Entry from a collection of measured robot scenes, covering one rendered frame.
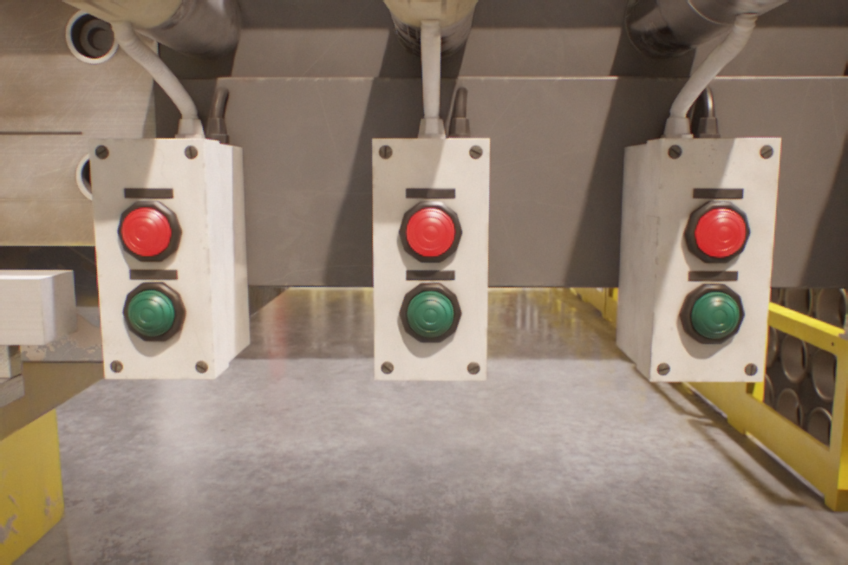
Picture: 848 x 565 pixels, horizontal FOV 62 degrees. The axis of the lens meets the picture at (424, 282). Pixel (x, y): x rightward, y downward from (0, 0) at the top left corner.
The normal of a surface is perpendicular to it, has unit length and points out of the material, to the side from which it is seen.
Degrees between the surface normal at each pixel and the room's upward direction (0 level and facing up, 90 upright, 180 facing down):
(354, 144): 90
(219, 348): 90
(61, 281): 90
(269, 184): 90
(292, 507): 0
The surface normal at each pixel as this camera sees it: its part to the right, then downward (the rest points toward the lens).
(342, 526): 0.00, -0.99
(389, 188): -0.02, 0.14
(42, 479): 1.00, 0.00
